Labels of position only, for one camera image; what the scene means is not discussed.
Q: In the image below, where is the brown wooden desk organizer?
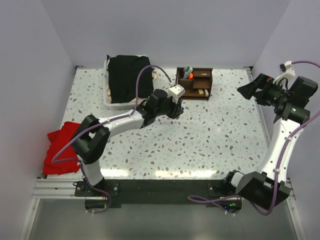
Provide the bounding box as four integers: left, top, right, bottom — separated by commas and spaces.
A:
175, 67, 213, 101

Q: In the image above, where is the aluminium front rail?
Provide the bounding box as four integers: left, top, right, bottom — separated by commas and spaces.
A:
32, 177, 297, 200

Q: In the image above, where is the beige long eraser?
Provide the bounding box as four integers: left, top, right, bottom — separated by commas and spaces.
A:
204, 89, 209, 97

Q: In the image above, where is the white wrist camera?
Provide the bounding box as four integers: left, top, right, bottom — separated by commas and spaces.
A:
167, 84, 186, 99
276, 61, 296, 83

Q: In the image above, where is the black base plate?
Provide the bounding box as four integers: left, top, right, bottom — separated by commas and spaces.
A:
72, 179, 243, 214

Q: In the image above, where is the black cloth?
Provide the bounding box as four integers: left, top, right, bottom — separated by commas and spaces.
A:
107, 55, 154, 104

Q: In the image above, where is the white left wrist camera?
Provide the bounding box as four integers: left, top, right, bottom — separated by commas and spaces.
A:
167, 84, 186, 99

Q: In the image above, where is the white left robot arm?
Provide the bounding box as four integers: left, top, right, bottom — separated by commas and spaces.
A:
71, 85, 185, 196

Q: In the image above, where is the light green highlighter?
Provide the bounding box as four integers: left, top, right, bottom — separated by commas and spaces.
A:
183, 66, 193, 79

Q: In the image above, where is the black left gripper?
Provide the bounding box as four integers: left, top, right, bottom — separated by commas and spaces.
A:
155, 95, 183, 121

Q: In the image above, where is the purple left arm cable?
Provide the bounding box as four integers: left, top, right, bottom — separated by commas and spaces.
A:
51, 64, 175, 215

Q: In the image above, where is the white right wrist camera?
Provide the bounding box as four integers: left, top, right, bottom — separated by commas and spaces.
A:
276, 61, 296, 83

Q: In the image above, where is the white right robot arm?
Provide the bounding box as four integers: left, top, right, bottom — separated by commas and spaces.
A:
222, 73, 318, 216

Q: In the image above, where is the orange black highlighter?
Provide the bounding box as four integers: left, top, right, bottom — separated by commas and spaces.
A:
188, 73, 194, 80

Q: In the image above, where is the white plastic basket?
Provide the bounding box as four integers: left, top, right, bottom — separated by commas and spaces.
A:
102, 55, 152, 110

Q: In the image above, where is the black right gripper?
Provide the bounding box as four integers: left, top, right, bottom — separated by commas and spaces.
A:
237, 73, 290, 107

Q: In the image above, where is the red cloth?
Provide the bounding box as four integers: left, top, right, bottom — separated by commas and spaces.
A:
42, 121, 80, 175

